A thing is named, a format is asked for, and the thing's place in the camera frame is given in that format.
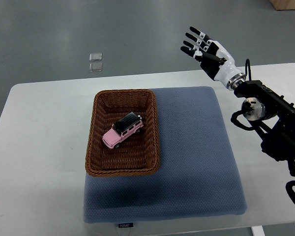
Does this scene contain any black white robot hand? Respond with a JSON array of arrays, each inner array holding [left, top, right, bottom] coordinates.
[[180, 26, 246, 90]]

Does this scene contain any pink toy car black roof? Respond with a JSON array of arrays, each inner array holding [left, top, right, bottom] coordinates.
[[102, 112, 144, 149]]

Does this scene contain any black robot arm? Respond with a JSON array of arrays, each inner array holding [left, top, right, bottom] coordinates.
[[181, 27, 295, 177]]

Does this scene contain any brown wicker basket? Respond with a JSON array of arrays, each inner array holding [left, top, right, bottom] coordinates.
[[85, 89, 160, 177]]

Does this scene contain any wooden box corner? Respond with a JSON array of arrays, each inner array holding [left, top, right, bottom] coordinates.
[[270, 0, 295, 10]]

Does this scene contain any upper metal floor plate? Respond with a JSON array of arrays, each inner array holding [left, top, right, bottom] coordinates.
[[89, 53, 102, 61]]

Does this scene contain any blue grey cushion mat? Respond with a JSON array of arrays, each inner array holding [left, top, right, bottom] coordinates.
[[84, 87, 247, 223]]

